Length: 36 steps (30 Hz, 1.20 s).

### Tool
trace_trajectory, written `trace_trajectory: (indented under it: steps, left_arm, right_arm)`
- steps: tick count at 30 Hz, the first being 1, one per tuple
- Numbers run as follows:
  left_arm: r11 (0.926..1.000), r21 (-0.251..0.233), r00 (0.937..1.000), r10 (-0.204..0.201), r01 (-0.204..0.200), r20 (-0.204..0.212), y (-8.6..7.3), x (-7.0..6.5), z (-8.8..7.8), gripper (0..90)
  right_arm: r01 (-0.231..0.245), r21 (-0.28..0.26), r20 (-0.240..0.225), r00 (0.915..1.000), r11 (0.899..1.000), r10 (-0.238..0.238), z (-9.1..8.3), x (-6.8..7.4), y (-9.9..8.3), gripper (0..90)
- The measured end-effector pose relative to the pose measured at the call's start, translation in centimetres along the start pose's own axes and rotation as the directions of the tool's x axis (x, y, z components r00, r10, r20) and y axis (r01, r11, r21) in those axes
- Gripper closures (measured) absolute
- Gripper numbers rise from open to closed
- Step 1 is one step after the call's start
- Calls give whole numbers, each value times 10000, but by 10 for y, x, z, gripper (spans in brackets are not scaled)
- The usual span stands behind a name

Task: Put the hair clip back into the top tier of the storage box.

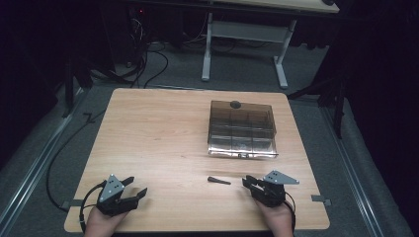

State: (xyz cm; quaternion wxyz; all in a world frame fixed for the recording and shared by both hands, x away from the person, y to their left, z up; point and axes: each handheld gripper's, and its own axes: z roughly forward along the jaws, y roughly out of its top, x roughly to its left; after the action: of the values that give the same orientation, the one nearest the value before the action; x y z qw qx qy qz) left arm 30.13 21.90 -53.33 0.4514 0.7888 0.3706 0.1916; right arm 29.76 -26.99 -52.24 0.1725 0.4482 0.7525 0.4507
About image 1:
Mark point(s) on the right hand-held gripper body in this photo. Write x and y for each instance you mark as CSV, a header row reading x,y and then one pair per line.
x,y
272,190

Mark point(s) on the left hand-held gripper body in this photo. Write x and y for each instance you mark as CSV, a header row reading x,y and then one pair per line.
x,y
111,195

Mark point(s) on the small dark tapered stick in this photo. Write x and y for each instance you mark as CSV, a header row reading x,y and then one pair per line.
x,y
217,180

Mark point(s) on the smoky clear plastic compartment box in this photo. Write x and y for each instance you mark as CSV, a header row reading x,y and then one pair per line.
x,y
241,129

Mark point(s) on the person's right hand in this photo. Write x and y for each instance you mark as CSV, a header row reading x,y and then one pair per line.
x,y
276,220

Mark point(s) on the person's left hand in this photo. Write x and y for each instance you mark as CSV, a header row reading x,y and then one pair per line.
x,y
102,223

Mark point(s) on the grey tape strip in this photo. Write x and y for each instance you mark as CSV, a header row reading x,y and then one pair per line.
x,y
72,204
320,198

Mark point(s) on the black stand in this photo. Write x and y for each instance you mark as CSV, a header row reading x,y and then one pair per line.
x,y
332,95
74,82

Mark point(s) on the metal floor rail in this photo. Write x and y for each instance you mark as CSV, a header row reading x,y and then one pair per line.
x,y
352,171
33,164

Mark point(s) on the white metal frame desk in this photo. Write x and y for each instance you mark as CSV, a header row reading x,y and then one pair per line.
x,y
247,36

